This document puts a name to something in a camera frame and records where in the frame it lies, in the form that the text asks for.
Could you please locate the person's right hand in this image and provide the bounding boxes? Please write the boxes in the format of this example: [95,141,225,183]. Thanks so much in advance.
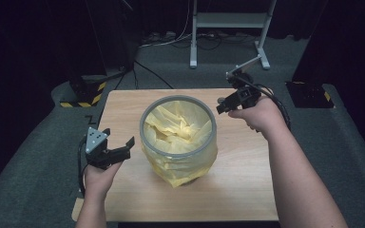
[227,95,288,141]

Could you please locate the dark power strip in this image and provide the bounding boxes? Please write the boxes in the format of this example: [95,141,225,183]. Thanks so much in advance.
[141,30,180,45]

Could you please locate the white metal stand frame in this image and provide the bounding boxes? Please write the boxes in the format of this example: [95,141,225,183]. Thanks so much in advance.
[188,0,279,70]

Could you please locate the person's left hand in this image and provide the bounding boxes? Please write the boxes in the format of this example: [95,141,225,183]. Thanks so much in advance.
[84,161,124,200]

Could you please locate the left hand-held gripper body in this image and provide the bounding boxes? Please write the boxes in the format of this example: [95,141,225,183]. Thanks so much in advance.
[84,126,131,171]

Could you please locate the black floor cable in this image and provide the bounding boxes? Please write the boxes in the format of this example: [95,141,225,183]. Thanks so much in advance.
[133,60,174,90]

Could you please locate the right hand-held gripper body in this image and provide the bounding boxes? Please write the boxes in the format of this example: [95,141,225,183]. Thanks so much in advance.
[225,54,263,109]

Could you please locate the hand-held gripper black cable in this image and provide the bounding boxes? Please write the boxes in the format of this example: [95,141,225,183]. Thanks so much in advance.
[239,75,293,131]
[77,139,89,198]

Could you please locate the right hand-held gripper black cable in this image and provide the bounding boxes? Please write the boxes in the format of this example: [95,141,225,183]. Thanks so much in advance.
[239,75,293,131]

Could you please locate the left hand-held gripper black cable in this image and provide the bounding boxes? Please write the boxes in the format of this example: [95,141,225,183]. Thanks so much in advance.
[77,139,89,198]

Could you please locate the black yellow striped base block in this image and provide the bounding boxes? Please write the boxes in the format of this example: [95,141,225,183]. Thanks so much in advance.
[59,79,108,108]

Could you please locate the black looped floor cables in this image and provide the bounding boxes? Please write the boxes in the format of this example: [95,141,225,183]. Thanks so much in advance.
[196,31,258,51]

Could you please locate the yellow plastic trash bag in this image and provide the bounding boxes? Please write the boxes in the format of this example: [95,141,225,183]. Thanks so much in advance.
[140,100,219,188]

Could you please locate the grey plastic bin ring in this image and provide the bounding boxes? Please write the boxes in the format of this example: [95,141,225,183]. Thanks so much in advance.
[139,94,218,159]

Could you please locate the white floor cable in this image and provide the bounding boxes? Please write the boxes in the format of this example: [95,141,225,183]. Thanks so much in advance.
[139,32,193,48]

